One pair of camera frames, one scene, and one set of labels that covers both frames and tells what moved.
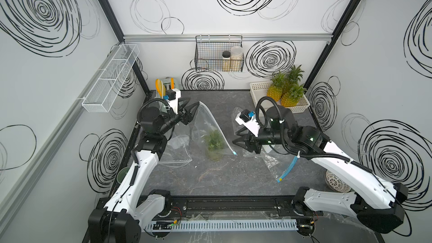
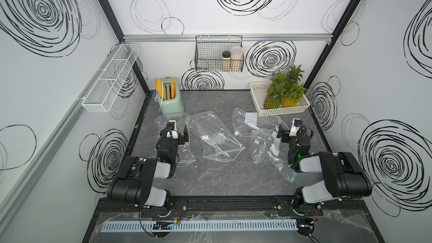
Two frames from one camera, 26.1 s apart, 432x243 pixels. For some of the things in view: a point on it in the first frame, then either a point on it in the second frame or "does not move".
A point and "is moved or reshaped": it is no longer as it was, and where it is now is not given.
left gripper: x=186 y=117 to x=181 y=139
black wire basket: x=219 y=53 does not move
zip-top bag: x=207 y=135 is moved or reshaped
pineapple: x=291 y=96 does not move
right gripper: x=249 y=142 to x=286 y=135
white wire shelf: x=100 y=95 does not move
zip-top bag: x=279 y=164 is moved or reshaped
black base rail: x=211 y=208 does not move
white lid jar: x=237 y=59 does not move
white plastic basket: x=259 y=90 does not move
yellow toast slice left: x=160 y=88 does not move
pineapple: x=215 y=143 to x=273 y=98
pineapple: x=293 y=76 does not move
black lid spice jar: x=226 y=61 does not move
